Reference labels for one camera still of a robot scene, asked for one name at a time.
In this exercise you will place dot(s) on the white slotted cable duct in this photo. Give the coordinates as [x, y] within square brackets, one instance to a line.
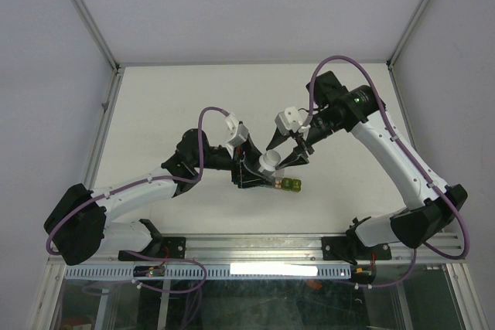
[235, 271]

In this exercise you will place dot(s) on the aluminium mounting rail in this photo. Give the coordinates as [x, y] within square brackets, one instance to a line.
[301, 248]

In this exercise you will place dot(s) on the multicolour weekly pill organizer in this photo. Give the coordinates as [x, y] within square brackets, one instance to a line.
[287, 184]

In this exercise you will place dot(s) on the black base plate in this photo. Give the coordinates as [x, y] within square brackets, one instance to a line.
[167, 247]
[340, 249]

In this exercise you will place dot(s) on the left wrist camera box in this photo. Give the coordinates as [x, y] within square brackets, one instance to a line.
[237, 132]

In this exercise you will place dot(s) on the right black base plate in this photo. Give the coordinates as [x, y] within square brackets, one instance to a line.
[340, 249]

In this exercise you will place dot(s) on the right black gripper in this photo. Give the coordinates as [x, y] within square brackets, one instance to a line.
[297, 158]

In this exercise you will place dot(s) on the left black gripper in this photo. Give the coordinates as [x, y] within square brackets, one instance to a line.
[245, 178]

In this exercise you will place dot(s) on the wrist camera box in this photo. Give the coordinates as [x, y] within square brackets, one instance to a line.
[237, 132]
[290, 120]

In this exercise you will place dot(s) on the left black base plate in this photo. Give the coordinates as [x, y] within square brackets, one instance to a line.
[167, 247]

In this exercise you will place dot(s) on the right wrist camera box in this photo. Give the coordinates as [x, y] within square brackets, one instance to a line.
[290, 120]

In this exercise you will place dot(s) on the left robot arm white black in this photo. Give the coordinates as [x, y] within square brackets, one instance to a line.
[85, 222]

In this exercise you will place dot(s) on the white blue pill bottle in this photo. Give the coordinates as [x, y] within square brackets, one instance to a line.
[264, 169]

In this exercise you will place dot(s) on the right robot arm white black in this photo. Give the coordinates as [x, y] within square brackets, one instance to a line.
[430, 203]

